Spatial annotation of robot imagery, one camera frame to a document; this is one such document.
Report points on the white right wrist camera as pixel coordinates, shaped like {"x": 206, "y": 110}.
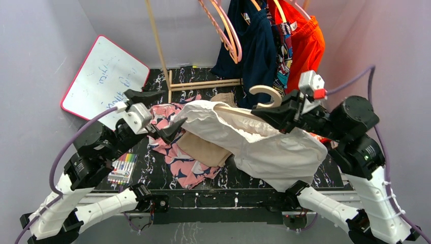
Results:
{"x": 312, "y": 91}

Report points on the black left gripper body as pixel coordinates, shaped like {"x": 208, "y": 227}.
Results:
{"x": 125, "y": 140}

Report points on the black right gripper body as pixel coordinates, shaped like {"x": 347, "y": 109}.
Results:
{"x": 316, "y": 121}

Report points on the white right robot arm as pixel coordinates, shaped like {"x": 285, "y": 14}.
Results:
{"x": 361, "y": 160}

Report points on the pink framed whiteboard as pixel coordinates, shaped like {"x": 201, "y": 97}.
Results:
{"x": 106, "y": 73}

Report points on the pink shark print shorts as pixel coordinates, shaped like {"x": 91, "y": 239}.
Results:
{"x": 187, "y": 171}

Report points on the beige shorts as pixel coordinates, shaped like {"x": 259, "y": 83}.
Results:
{"x": 205, "y": 151}

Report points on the navy blue hanging shorts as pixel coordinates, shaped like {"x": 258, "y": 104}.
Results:
{"x": 258, "y": 63}

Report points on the white shorts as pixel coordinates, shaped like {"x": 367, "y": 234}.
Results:
{"x": 259, "y": 150}

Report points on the colourful print hanging shorts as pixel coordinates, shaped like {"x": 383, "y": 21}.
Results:
{"x": 282, "y": 40}

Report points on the pink and orange hanger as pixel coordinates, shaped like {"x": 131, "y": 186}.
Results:
{"x": 228, "y": 36}

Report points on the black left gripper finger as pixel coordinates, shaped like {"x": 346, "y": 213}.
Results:
{"x": 169, "y": 133}
{"x": 144, "y": 97}

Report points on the coloured marker pack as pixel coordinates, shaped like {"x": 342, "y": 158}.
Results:
{"x": 123, "y": 169}

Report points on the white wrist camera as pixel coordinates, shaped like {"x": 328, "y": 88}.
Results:
{"x": 137, "y": 116}
{"x": 312, "y": 91}

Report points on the orange hanging shorts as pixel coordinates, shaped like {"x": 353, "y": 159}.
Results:
{"x": 306, "y": 38}

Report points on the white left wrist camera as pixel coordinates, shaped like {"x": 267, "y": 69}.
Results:
{"x": 137, "y": 116}

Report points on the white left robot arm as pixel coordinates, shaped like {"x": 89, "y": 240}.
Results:
{"x": 85, "y": 160}

